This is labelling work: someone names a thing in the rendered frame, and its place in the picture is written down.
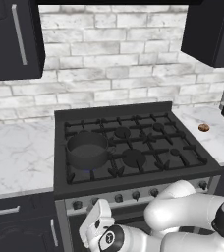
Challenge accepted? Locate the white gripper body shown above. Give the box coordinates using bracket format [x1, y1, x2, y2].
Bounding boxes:
[78, 198, 116, 249]

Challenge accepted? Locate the black stove knob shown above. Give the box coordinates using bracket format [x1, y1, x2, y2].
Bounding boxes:
[114, 193, 125, 204]
[149, 187, 160, 198]
[131, 190, 141, 202]
[72, 200, 84, 211]
[197, 180, 208, 191]

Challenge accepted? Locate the black gas stove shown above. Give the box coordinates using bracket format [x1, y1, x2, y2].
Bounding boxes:
[53, 100, 224, 252]

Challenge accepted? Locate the dark grey pot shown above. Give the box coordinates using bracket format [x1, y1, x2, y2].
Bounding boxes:
[65, 130, 116, 171]

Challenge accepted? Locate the black oven door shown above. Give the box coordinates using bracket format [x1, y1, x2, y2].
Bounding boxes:
[66, 202, 157, 252]

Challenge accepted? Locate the black base cupboard door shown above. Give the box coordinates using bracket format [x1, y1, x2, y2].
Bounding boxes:
[0, 216, 65, 252]

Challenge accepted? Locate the black range hood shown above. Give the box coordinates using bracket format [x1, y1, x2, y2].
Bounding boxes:
[36, 0, 205, 6]

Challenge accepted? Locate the silver cupboard door handle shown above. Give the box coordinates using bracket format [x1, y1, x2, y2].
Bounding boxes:
[11, 3, 28, 66]
[49, 218, 60, 248]

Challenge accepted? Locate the silver drawer handle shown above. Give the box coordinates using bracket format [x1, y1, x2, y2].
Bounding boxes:
[0, 205, 22, 218]

